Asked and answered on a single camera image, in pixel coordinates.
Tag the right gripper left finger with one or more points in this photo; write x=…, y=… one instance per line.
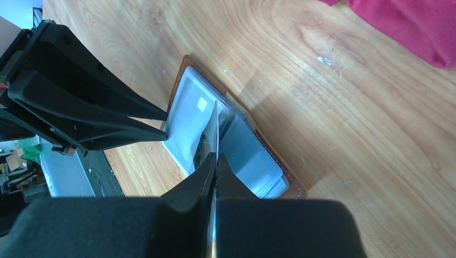
x=176, y=224

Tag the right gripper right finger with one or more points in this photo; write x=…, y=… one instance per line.
x=248, y=226

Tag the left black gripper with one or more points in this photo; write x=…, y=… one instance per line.
x=53, y=87

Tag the black credit card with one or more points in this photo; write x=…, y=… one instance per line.
x=193, y=124

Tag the brown leather card holder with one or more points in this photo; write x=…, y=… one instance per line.
x=251, y=157

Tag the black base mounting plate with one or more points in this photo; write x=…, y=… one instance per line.
x=100, y=174

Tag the crumpled pink cloth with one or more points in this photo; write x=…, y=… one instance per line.
x=425, y=28

